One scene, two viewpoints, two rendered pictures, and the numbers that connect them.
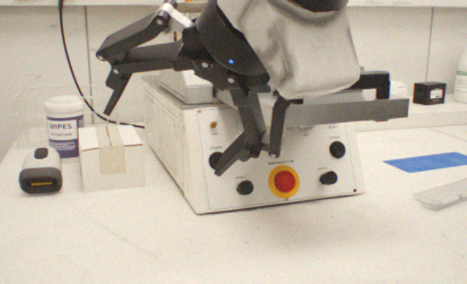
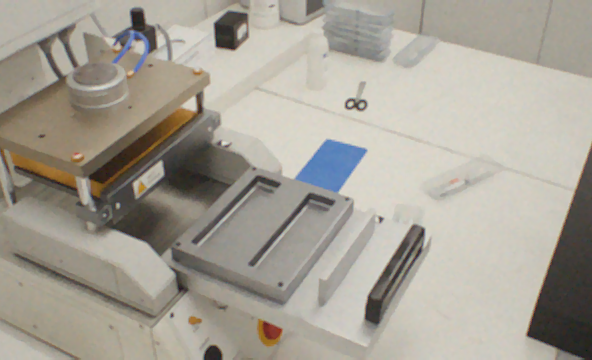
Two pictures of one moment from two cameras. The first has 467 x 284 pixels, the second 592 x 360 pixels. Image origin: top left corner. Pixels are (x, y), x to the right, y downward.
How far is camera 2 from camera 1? 69 cm
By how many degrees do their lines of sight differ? 44
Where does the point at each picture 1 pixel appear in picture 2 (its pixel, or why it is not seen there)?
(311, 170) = not seen: hidden behind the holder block
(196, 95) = (162, 300)
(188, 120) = (165, 335)
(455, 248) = (467, 333)
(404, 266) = not seen: outside the picture
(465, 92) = (266, 16)
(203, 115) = (177, 317)
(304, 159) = not seen: hidden behind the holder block
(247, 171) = (239, 344)
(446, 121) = (270, 71)
